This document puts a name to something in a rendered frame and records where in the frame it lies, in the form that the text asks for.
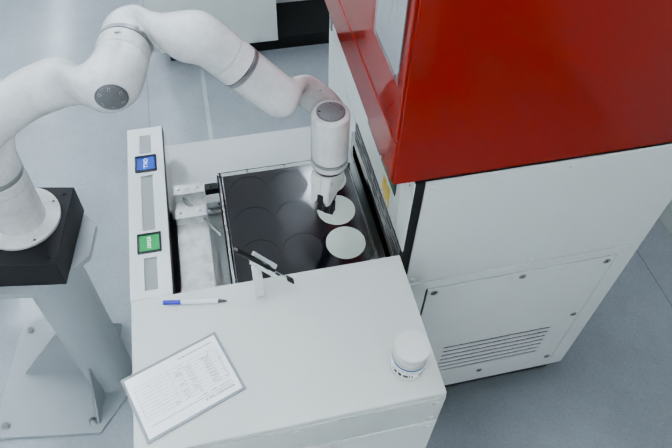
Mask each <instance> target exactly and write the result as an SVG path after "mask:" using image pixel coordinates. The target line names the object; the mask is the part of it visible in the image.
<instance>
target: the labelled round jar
mask: <svg viewBox="0 0 672 448"><path fill-rule="evenodd" d="M429 352H430V344H429V341H428V339H427V338H426V336H425V335H424V334H422V333H421V332H419V331H416V330H406V331H403V332H401V333H400V334H399V335H398V336H397V337H396V340H395V343H394V348H393V352H392V357H391V362H390V367H391V370H392V372H393V374H394V375H395V376H396V377H397V378H398V379H400V380H402V381H406V382H411V381H415V380H417V379H418V378H420V376H421V375H422V373H423V371H424V368H425V365H426V362H427V358H428V355H429Z"/></svg>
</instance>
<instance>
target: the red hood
mask: <svg viewBox="0 0 672 448"><path fill-rule="evenodd" d="M325 3H326V6H327V8H328V11H329V14H330V17H331V19H332V22H333V25H334V28H335V30H336V33H337V36H338V39H339V41H340V44H341V47H342V50H343V52H344V55H345V58H346V61H347V63H348V66H349V69H350V72H351V74H352V77H353V80H354V83H355V85H356V88H357V91H358V93H359V96H360V99H361V102H362V104H363V107H364V110H365V113H366V115H367V118H368V121H369V124H370V126H371V129H372V132H373V135H374V137H375V140H376V143H377V146H378V148H379V151H380V154H381V157H382V159H383V162H384V165H385V168H386V170H387V173H388V176H389V179H390V181H392V184H393V185H396V184H402V183H409V182H415V181H422V180H428V179H435V178H441V177H448V176H454V175H461V174H467V173H474V172H480V171H487V170H493V169H500V168H506V167H513V166H519V165H526V164H532V163H539V162H545V161H552V160H558V159H565V158H571V157H578V156H584V155H591V154H597V153H604V152H610V151H617V150H623V149H630V148H636V147H643V146H649V145H656V144H662V143H669V142H672V0H325Z"/></svg>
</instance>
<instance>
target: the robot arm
mask: <svg viewBox="0 0 672 448"><path fill-rule="evenodd" d="M159 49H162V50H163V51H164V52H165V53H166V54H168V55H169V56H170V57H172V58H174V59H176V60H178V61H180V62H183V63H187V64H194V65H197V66H199V67H201V68H203V69H204V70H206V71H207V72H208V73H210V74H211V75H212V76H214V77H215V78H217V79H218V80H219V81H221V82H222V83H223V84H225V85H226V86H228V87H229V88H230V89H232V90H233V91H235V92H236V93H237V94H239V95H240V96H242V97H243V98H244V99H246V100H247V101H249V102H250V103H252V104H253V105H254V106H256V107H257V108H259V109H260V110H261V111H263V112H264V113H266V114H268V115H269V116H272V117H274V118H286V117H288V116H290V115H291V114H292V113H293V112H294V111H295V109H296V107H297V105H299V106H300V107H302V108H303V109H305V110H306V111H307V112H308V113H309V114H310V116H311V165H312V167H313V169H314V173H313V178H312V184H311V202H313V203H315V201H316V200H317V198H319V199H318V207H317V210H320V211H322V212H324V213H327V214H331V215H333V212H334V211H335V199H336V194H337V192H338V190H339V188H340V187H341V185H342V182H343V179H344V170H345V169H346V167H347V164H348V159H349V157H348V150H349V133H350V117H351V114H350V110H349V108H348V107H347V106H346V105H345V104H343V103H342V101H341V99H340V98H339V96H338V95H337V94H336V93H335V92H334V91H333V90H331V89H330V88H329V87H328V86H327V85H325V84H324V83H323V82H322V81H320V80H319V79H317V78H316V77H313V76H311V75H298V76H294V77H289V76H288V75H287V74H285V73H284V72H283V71H282V70H280V69H279V68H278V67H277V66H276V65H274V64H273V63H272V62H271V61H270V60H268V59H267V58H266V57H265V56H264V55H262V54H261V53H260V52H259V51H257V50H256V49H255V48H254V47H252V46H251V45H250V44H249V43H248V42H246V41H245V40H244V39H243V38H241V37H240V36H239V35H238V34H236V33H235V32H234V31H233V30H231V29H230V28H229V27H228V26H226V25H225V24H224V23H223V22H221V21H220V20H219V19H217V18H216V17H214V16H213V15H211V14H209V13H207V12H204V11H200V10H181V11H175V12H167V13H159V12H153V11H150V10H148V9H146V8H144V7H141V6H139V5H134V4H129V5H124V6H121V7H119V8H117V9H115V10H114V11H112V12H111V13H110V14H109V15H108V16H107V17H106V18H105V20H104V21H103V23H102V26H101V28H100V31H99V35H98V38H97V41H96V44H95V48H94V51H93V53H92V54H91V56H90V57H89V58H88V59H87V60H86V61H85V62H84V63H82V64H80V65H77V64H75V63H74V62H73V61H71V60H69V59H67V58H64V57H59V56H54V57H47V58H44V59H41V60H39V61H36V62H34V63H31V64H29V65H26V66H24V67H22V68H20V69H18V70H16V71H14V72H12V73H11V74H9V75H8V76H6V77H5V78H3V79H2V80H1V79H0V250H5V251H18V250H24V249H28V248H31V247H33V246H35V245H37V244H39V243H41V242H43V241H44V240H46V239H47V238H48V237H49V236H50V235H51V234H52V233H53V232H54V231H55V230H56V228H57V226H58V225H59V222H60V219H61V207H60V204H59V202H58V200H57V199H56V197H55V196H54V195H53V194H52V193H50V192H48V191H46V190H44V189H41V188H36V187H34V185H33V183H32V181H31V179H30V177H29V175H28V173H27V171H26V169H25V167H24V165H23V163H22V161H21V159H20V157H19V155H18V153H17V151H16V144H15V135H16V134H17V133H18V132H20V131H21V130H22V129H23V128H25V127H26V126H28V125H29V124H30V123H32V122H33V121H35V120H37V119H39V118H40V117H42V116H45V115H47V114H50V113H52V112H55V111H58V110H61V109H63V108H66V107H70V106H74V105H83V106H87V107H89V108H91V109H93V110H95V111H98V112H101V113H116V112H119V111H122V110H124V109H126V108H128V107H129V106H131V105H132V104H133V103H134V102H135V101H136V100H137V99H138V97H139V96H140V94H141V92H142V89H143V86H144V83H145V79H146V74H147V70H148V66H149V61H150V57H151V54H152V52H154V51H155V50H159Z"/></svg>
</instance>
